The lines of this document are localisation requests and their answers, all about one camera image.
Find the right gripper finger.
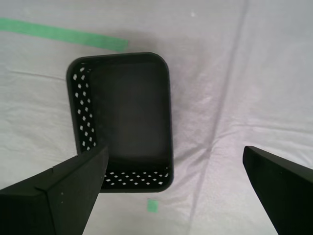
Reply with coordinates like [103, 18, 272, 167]
[0, 145, 109, 235]
[243, 145, 313, 235]

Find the black perforated plastic basket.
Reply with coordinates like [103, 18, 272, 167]
[66, 51, 175, 193]

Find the small green tape marker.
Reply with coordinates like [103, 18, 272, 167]
[147, 198, 159, 213]

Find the white table cloth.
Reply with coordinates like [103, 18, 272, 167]
[0, 0, 313, 235]

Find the long green tape strip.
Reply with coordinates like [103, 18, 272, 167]
[0, 17, 129, 51]

